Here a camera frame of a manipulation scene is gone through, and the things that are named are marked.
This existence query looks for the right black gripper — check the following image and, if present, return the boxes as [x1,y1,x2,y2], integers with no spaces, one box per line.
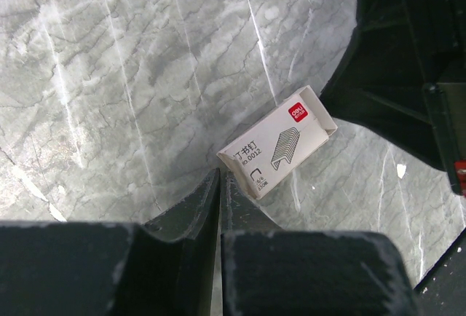
[321,0,465,196]

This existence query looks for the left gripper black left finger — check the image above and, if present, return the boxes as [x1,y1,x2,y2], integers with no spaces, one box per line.
[1,169,221,315]

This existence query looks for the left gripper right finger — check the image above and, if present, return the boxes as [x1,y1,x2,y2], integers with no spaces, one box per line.
[220,173,419,315]

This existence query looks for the staple box with red mark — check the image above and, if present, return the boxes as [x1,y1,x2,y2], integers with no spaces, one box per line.
[217,85,337,200]

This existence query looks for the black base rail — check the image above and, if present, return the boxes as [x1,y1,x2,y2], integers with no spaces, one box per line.
[414,230,466,316]

